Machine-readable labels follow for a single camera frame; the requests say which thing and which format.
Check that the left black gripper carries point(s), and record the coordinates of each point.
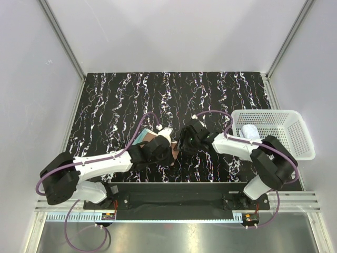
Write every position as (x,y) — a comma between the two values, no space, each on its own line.
(167,161)

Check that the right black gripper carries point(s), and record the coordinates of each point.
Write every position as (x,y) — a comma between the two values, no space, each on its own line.
(185,135)

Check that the orange brown towel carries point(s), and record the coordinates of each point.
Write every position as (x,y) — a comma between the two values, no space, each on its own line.
(157,148)

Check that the white towel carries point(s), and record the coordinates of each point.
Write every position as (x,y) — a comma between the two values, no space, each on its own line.
(249,131)

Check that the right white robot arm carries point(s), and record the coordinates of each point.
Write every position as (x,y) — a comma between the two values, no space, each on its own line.
(274,164)

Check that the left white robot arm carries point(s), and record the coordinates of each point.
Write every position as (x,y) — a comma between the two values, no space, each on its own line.
(67,177)

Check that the white plastic basket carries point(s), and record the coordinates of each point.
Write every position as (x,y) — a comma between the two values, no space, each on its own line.
(287,126)

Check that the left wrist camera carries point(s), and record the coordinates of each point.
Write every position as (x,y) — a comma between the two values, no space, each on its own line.
(166,132)

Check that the white cable duct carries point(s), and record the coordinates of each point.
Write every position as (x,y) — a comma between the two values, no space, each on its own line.
(106,217)

